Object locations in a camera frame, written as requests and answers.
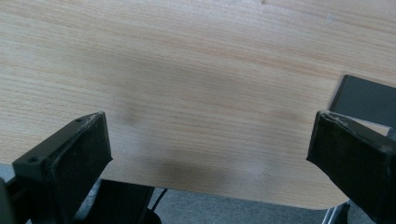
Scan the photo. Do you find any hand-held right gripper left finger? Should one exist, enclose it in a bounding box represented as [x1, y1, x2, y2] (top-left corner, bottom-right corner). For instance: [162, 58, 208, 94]
[12, 111, 114, 224]

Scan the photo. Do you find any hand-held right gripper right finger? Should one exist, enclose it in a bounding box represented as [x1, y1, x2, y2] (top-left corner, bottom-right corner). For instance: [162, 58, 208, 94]
[306, 110, 396, 224]

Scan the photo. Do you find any dark grey flat panel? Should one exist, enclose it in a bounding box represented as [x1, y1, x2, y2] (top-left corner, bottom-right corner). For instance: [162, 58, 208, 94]
[328, 74, 396, 129]

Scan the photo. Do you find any metal stand leg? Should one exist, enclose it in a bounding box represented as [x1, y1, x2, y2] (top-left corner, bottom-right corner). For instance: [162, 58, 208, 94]
[321, 201, 351, 224]

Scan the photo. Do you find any black cable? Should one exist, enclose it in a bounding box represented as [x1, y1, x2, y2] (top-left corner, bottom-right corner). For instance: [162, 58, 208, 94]
[150, 188, 168, 213]

